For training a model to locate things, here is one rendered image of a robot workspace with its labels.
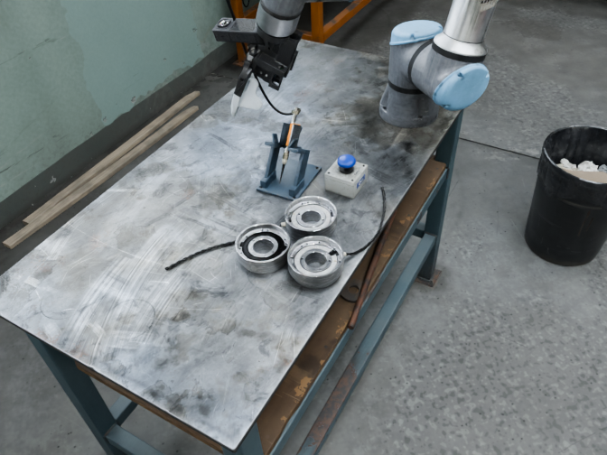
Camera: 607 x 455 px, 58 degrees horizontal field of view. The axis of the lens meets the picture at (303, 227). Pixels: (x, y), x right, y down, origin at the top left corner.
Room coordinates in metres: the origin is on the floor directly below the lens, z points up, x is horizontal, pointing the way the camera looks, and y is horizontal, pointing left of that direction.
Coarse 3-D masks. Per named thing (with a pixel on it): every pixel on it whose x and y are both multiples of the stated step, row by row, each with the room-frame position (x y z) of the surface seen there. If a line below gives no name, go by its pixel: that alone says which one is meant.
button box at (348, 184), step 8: (336, 160) 0.98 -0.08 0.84; (336, 168) 0.95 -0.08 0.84; (352, 168) 0.94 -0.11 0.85; (360, 168) 0.94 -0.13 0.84; (328, 176) 0.93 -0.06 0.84; (336, 176) 0.92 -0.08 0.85; (344, 176) 0.92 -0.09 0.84; (352, 176) 0.92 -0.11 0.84; (360, 176) 0.92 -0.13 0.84; (328, 184) 0.93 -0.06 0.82; (336, 184) 0.91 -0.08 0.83; (344, 184) 0.90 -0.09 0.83; (352, 184) 0.89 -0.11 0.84; (360, 184) 0.92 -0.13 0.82; (336, 192) 0.91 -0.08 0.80; (344, 192) 0.90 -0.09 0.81; (352, 192) 0.89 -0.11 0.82
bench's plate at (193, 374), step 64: (320, 64) 1.50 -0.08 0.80; (384, 64) 1.48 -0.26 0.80; (192, 128) 1.21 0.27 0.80; (256, 128) 1.19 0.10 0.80; (320, 128) 1.17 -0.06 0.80; (384, 128) 1.15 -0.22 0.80; (448, 128) 1.14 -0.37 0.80; (128, 192) 0.96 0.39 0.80; (192, 192) 0.95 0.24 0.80; (256, 192) 0.94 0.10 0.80; (320, 192) 0.92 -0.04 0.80; (64, 256) 0.77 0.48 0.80; (128, 256) 0.76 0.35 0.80; (192, 256) 0.75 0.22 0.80; (64, 320) 0.61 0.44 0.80; (128, 320) 0.60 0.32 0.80; (192, 320) 0.60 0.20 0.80; (256, 320) 0.59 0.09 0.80; (320, 320) 0.58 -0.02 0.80; (128, 384) 0.48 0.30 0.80; (192, 384) 0.47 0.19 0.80; (256, 384) 0.46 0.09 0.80
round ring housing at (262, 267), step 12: (252, 228) 0.78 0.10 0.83; (264, 228) 0.79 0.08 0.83; (276, 228) 0.78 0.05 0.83; (240, 240) 0.76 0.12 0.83; (252, 240) 0.76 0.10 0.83; (264, 240) 0.76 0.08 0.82; (288, 240) 0.74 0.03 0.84; (252, 252) 0.73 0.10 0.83; (252, 264) 0.69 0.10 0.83; (264, 264) 0.69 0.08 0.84; (276, 264) 0.69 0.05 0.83
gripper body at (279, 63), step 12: (264, 36) 0.96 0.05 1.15; (288, 36) 0.96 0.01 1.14; (300, 36) 0.97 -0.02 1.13; (252, 48) 0.99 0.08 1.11; (264, 48) 0.98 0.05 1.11; (276, 48) 0.98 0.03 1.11; (288, 48) 0.96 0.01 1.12; (252, 60) 0.98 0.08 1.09; (264, 60) 0.97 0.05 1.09; (276, 60) 0.98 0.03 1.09; (288, 60) 0.97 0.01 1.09; (252, 72) 0.99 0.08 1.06; (264, 72) 0.99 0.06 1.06; (276, 72) 0.96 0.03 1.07; (288, 72) 1.02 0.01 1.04
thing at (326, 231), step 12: (300, 204) 0.85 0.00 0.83; (312, 204) 0.85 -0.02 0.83; (324, 204) 0.85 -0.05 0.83; (288, 216) 0.82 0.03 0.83; (300, 216) 0.82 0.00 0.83; (312, 216) 0.83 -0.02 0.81; (324, 216) 0.81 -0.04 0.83; (336, 216) 0.80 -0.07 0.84; (288, 228) 0.79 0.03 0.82; (300, 228) 0.77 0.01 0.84; (324, 228) 0.77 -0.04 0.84
